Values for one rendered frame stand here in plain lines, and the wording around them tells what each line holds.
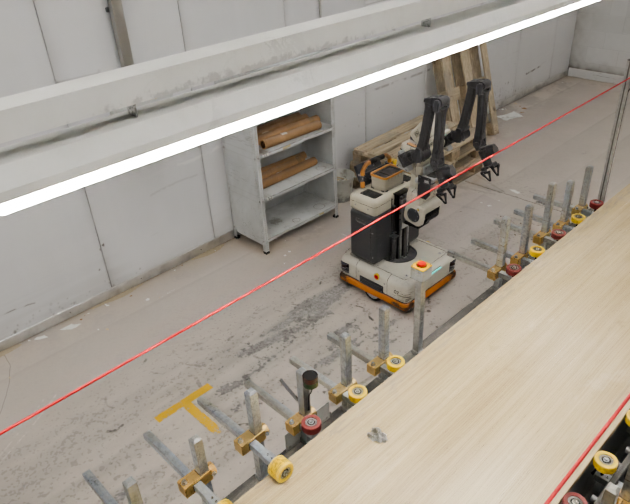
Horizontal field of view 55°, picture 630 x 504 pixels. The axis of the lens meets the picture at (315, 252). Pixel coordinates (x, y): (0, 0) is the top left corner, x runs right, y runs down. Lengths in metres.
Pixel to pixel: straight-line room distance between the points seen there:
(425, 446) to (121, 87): 1.76
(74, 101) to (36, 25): 3.21
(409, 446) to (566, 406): 0.67
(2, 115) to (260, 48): 0.52
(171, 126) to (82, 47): 3.28
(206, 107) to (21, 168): 0.37
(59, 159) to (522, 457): 1.92
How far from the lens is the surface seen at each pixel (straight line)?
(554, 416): 2.64
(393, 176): 4.37
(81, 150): 1.13
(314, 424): 2.50
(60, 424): 4.13
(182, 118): 1.21
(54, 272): 4.77
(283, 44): 1.36
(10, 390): 4.52
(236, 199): 5.29
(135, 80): 1.17
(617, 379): 2.88
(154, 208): 4.97
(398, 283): 4.36
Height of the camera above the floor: 2.74
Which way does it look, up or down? 32 degrees down
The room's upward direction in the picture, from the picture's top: 3 degrees counter-clockwise
